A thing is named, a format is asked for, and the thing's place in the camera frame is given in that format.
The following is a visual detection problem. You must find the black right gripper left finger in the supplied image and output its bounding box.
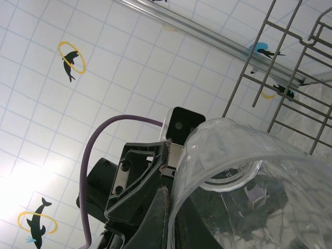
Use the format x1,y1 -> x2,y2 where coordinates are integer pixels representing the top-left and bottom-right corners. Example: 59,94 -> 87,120
124,187 -> 170,249

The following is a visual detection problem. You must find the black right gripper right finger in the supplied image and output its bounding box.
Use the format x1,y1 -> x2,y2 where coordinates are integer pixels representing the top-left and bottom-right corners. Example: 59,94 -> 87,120
176,197 -> 224,249

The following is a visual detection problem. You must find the clear plastic cup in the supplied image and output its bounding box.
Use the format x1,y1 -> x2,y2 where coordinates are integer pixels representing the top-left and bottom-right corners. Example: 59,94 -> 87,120
167,118 -> 332,249

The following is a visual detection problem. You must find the grey wire dish rack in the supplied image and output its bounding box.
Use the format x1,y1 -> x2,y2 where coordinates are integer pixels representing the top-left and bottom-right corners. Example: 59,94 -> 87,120
222,0 -> 332,156

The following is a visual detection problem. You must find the blue circle fish sticker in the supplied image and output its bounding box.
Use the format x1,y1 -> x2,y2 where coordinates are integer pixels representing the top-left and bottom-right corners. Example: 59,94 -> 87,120
248,41 -> 286,61

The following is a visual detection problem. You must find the dolphin yellow ring splash sticker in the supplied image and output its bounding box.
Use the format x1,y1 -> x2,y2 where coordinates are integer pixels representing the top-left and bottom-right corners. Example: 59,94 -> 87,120
17,196 -> 59,249

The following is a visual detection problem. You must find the aluminium corner post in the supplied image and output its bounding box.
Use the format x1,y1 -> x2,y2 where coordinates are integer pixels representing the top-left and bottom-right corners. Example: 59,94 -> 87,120
115,0 -> 332,88

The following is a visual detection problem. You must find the seal yellow ring sticker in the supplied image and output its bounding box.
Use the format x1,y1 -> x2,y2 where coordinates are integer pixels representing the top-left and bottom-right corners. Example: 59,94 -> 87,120
260,82 -> 296,101

